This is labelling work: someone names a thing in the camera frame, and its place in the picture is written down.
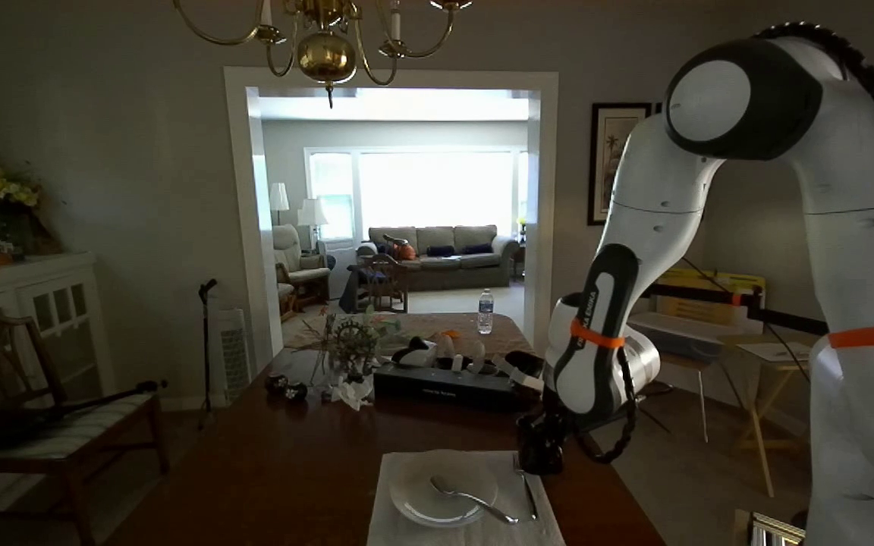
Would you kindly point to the white cabinet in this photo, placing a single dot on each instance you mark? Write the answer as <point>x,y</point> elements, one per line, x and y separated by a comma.
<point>59,294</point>

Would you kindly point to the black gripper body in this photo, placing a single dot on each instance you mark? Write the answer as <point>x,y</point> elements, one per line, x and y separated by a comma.
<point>541,442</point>

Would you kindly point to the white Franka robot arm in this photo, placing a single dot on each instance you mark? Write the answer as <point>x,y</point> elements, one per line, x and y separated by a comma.
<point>792,92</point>

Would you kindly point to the black keyboard case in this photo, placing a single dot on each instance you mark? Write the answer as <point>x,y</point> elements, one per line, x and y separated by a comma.
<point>476,389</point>

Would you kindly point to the plastic water bottle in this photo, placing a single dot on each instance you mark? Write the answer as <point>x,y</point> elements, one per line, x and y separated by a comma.
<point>485,313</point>

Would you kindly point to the black microphone stand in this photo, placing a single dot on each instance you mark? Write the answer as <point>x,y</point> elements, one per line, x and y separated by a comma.
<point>207,353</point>

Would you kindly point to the white VR headset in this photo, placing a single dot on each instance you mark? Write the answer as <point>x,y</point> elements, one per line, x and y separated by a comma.
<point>528,364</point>

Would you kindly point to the white side table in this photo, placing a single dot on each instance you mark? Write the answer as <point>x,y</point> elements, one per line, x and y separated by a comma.
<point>752,363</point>

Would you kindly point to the yellow flower bouquet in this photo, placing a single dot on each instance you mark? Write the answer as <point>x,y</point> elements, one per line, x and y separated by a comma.
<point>19,210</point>

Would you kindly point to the brass chandelier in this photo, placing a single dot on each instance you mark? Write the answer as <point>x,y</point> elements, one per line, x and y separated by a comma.
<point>326,39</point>

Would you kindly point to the silver knife on napkin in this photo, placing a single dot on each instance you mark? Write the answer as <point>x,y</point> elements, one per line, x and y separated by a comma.
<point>532,503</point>

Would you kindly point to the wooden chair with cushion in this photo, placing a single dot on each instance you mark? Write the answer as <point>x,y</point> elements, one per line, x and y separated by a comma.
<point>67,442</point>

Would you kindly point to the white plate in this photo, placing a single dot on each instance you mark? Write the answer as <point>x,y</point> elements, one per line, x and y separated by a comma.
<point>419,503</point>

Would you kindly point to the framed picture pair left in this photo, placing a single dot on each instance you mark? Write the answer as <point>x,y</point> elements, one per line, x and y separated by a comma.
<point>611,125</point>

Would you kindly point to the silver fork on plate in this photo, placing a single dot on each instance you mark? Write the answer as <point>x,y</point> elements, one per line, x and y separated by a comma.
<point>473,499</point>

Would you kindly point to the grey sofa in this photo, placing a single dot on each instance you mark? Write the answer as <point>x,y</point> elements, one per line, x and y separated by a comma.
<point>451,256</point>

